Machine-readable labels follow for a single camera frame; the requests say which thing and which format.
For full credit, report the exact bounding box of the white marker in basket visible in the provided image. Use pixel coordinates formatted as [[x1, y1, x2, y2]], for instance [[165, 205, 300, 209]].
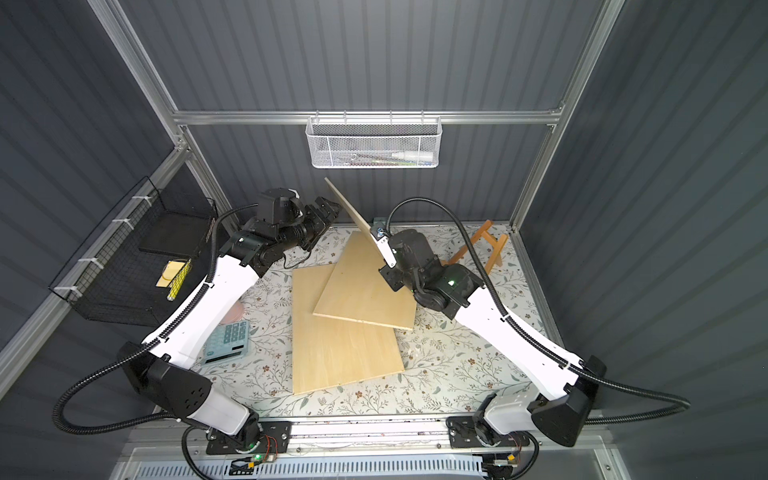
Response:
[[391, 151, 434, 165]]

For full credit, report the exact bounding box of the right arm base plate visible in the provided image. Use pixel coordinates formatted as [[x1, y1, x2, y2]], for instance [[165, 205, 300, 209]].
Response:
[[446, 415, 530, 450]]

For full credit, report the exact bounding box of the black wire mesh basket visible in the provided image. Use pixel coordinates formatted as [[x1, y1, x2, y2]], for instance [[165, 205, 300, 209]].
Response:
[[49, 170, 217, 327]]

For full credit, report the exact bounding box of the teal calculator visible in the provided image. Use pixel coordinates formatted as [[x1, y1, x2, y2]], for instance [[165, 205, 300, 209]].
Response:
[[201, 320, 250, 365]]

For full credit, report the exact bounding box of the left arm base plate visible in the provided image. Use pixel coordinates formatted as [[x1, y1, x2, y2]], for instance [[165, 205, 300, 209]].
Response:
[[206, 421, 293, 455]]

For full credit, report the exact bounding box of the plywood board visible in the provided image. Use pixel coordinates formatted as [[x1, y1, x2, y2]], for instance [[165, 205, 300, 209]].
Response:
[[324, 177, 382, 252], [291, 265, 404, 395], [314, 232, 416, 330]]

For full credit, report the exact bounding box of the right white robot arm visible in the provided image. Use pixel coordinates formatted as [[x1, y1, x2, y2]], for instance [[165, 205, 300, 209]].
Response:
[[369, 223, 598, 447]]

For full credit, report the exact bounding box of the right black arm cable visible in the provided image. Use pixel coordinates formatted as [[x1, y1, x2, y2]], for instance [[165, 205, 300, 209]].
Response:
[[385, 196, 692, 480]]

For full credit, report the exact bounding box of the wooden easel frame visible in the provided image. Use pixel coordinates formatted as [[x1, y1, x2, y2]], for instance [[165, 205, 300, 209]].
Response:
[[442, 220, 509, 275]]

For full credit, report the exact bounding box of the aluminium rail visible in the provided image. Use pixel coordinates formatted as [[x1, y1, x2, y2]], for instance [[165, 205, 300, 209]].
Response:
[[121, 414, 614, 460]]

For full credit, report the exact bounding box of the yellow sticky note pad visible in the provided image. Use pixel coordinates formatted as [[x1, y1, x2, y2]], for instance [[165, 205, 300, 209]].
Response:
[[156, 260, 187, 288]]

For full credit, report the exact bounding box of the white wire mesh basket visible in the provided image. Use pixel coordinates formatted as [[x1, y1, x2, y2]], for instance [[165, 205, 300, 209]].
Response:
[[305, 116, 443, 169]]

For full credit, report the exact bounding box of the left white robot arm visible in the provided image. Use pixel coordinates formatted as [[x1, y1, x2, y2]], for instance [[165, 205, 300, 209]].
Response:
[[119, 188, 341, 436]]

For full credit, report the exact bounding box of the pink pen cup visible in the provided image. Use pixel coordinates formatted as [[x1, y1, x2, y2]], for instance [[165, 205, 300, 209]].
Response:
[[221, 301, 245, 325]]

